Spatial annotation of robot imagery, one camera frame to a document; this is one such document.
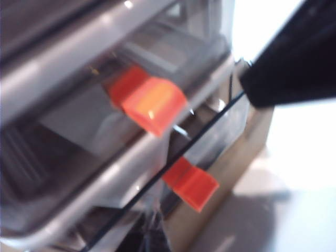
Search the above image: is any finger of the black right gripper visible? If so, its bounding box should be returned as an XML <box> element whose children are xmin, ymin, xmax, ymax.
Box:
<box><xmin>240</xmin><ymin>0</ymin><xmax>336</xmax><ymax>109</ymax></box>

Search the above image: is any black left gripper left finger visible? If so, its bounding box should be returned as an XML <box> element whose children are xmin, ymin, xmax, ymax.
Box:
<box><xmin>123</xmin><ymin>209</ymin><xmax>152</xmax><ymax>252</ymax></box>

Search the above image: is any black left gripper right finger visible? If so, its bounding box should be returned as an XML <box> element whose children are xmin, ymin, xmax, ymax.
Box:
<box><xmin>151</xmin><ymin>209</ymin><xmax>171</xmax><ymax>252</ymax></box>

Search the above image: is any clear bottom drawer orange handle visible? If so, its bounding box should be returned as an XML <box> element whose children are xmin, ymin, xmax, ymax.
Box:
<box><xmin>76</xmin><ymin>99</ymin><xmax>250</xmax><ymax>252</ymax></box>

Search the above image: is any clear drawer orange handle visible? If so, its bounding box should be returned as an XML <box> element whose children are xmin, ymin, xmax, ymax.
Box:
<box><xmin>0</xmin><ymin>15</ymin><xmax>234</xmax><ymax>211</ymax></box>
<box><xmin>76</xmin><ymin>99</ymin><xmax>250</xmax><ymax>252</ymax></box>

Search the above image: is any white plastic drawer cabinet frame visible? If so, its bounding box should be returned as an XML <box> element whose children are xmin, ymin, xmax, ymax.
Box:
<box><xmin>0</xmin><ymin>0</ymin><xmax>237</xmax><ymax>252</ymax></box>

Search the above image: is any clear middle drawer orange handle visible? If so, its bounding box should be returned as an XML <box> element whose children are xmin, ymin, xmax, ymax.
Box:
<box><xmin>0</xmin><ymin>15</ymin><xmax>234</xmax><ymax>211</ymax></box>

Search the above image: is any thin black wire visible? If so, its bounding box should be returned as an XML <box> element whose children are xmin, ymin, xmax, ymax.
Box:
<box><xmin>85</xmin><ymin>91</ymin><xmax>246</xmax><ymax>249</ymax></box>

